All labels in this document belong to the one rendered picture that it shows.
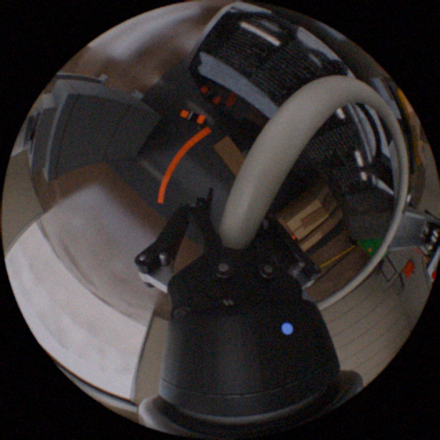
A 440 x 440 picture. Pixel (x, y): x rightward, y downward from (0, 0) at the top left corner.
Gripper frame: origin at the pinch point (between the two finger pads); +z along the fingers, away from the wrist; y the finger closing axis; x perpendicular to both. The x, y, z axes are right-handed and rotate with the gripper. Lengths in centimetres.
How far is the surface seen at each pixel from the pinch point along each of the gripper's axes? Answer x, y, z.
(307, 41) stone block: 42.4, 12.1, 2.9
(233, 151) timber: 11, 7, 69
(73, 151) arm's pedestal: 11, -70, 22
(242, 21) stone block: 48.2, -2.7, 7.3
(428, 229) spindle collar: 16, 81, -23
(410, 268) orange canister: -37, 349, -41
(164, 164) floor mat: -4, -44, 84
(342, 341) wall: -305, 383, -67
